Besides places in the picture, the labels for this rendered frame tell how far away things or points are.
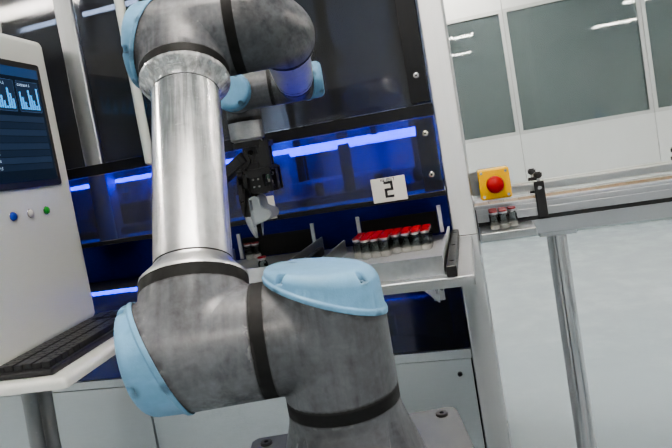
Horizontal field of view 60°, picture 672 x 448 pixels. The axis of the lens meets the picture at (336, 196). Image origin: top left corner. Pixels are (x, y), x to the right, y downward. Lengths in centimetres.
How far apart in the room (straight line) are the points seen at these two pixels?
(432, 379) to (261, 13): 105
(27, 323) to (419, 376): 94
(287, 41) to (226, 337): 41
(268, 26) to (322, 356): 43
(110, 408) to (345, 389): 138
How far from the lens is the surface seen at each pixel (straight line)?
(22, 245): 153
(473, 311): 148
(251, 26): 77
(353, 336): 55
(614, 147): 618
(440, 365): 153
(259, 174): 127
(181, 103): 72
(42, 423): 173
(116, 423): 190
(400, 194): 143
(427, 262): 107
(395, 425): 61
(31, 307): 154
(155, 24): 79
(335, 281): 54
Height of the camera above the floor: 112
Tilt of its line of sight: 4 degrees down
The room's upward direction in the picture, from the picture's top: 10 degrees counter-clockwise
